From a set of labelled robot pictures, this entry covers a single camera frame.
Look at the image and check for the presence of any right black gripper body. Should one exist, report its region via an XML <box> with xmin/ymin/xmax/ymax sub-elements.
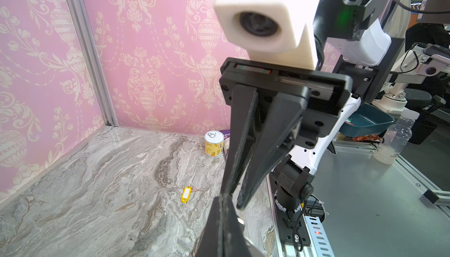
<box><xmin>219</xmin><ymin>57</ymin><xmax>353</xmax><ymax>148</ymax></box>

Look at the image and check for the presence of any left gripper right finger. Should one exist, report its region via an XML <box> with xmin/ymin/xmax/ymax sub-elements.
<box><xmin>221</xmin><ymin>195</ymin><xmax>251</xmax><ymax>257</ymax></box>

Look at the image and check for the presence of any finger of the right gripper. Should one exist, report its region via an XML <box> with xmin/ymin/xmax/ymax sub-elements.
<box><xmin>220</xmin><ymin>84</ymin><xmax>259</xmax><ymax>195</ymax></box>
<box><xmin>236</xmin><ymin>93</ymin><xmax>309</xmax><ymax>210</ymax></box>

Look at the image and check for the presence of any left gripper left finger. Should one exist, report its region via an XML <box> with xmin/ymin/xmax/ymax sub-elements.
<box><xmin>189</xmin><ymin>197</ymin><xmax>223</xmax><ymax>257</ymax></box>

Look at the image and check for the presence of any silver metal key holder plate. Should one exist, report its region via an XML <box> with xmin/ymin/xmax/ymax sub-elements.
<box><xmin>187</xmin><ymin>216</ymin><xmax>268</xmax><ymax>257</ymax></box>

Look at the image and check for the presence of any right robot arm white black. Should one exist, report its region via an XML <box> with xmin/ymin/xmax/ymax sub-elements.
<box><xmin>214</xmin><ymin>0</ymin><xmax>393</xmax><ymax>210</ymax></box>

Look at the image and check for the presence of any purple snack packet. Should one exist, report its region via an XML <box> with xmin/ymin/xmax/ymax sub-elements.
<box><xmin>220</xmin><ymin>129</ymin><xmax>230</xmax><ymax>159</ymax></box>

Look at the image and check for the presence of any yellow cup white lid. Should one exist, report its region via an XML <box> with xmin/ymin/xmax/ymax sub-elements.
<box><xmin>205</xmin><ymin>130</ymin><xmax>225</xmax><ymax>157</ymax></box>

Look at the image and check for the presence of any teal plastic bin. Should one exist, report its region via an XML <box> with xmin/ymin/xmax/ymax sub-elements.
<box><xmin>339</xmin><ymin>104</ymin><xmax>394</xmax><ymax>138</ymax></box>

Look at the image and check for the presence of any yellow key tag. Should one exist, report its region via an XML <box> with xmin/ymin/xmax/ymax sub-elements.
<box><xmin>180</xmin><ymin>186</ymin><xmax>192</xmax><ymax>204</ymax></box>

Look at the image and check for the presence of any clear plastic bottle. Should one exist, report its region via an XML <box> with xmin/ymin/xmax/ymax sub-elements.
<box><xmin>373</xmin><ymin>109</ymin><xmax>420</xmax><ymax>164</ymax></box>

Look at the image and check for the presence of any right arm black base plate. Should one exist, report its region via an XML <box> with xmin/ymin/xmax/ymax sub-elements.
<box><xmin>270</xmin><ymin>171</ymin><xmax>311</xmax><ymax>246</ymax></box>

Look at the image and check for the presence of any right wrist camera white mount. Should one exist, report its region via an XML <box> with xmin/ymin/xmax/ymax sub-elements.
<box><xmin>214</xmin><ymin>0</ymin><xmax>320</xmax><ymax>70</ymax></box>

